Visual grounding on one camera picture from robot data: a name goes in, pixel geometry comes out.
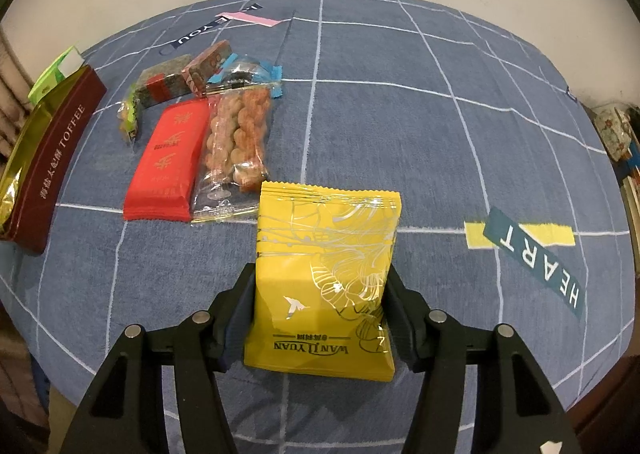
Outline green tissue pack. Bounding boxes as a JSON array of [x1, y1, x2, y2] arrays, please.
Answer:
[[28, 45, 85, 106]]

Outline cluttered items at table side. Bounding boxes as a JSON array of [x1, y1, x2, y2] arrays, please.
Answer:
[[592, 102, 639, 274]]

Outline beige patterned curtain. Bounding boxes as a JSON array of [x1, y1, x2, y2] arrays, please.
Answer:
[[0, 32, 34, 162]]

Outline yellow snack packet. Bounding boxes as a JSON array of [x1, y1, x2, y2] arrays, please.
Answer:
[[244, 182, 401, 382]]

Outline green wrapped biscuit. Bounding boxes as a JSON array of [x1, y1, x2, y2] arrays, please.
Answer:
[[117, 88, 139, 143]]

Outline clear bag fried dough twists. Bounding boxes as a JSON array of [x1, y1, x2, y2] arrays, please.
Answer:
[[191, 85, 271, 223]]

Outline red snack packet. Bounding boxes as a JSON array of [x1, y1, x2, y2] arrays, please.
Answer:
[[122, 98, 209, 222]]

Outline gold toffee tin box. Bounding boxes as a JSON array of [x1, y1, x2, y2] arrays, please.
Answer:
[[1, 65, 106, 255]]

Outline dark seaweed snack bar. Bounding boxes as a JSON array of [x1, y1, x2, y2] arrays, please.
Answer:
[[129, 54, 192, 109]]

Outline blue wrapped candy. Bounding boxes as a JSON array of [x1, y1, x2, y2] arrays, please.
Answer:
[[206, 53, 282, 98]]

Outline pink red candy bar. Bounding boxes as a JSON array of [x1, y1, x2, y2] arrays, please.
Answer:
[[181, 40, 232, 97]]

